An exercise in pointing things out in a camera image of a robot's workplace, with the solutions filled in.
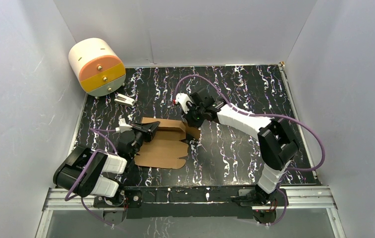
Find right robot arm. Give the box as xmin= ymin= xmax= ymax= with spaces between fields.
xmin=174 ymin=89 xmax=299 ymax=205

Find round pastel drawer cabinet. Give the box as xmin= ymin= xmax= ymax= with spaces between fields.
xmin=68 ymin=38 xmax=126 ymax=97

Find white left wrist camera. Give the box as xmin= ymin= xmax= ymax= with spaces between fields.
xmin=115 ymin=118 xmax=133 ymax=133

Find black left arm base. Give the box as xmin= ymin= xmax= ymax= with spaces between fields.
xmin=93 ymin=184 xmax=143 ymax=226

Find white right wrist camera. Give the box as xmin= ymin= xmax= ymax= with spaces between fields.
xmin=173 ymin=93 xmax=195 ymax=114

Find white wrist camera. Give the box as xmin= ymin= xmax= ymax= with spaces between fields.
xmin=173 ymin=93 xmax=195 ymax=114
xmin=115 ymin=118 xmax=133 ymax=133

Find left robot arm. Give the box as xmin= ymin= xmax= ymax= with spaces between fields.
xmin=53 ymin=119 xmax=160 ymax=206

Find white stapler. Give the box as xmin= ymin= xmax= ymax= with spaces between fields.
xmin=114 ymin=94 xmax=136 ymax=107

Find aluminium front rail frame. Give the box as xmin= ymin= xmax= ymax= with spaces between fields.
xmin=36 ymin=185 xmax=345 ymax=238

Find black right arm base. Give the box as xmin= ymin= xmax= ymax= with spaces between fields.
xmin=231 ymin=186 xmax=289 ymax=227

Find brown cardboard box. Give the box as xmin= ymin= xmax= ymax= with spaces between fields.
xmin=134 ymin=117 xmax=201 ymax=170

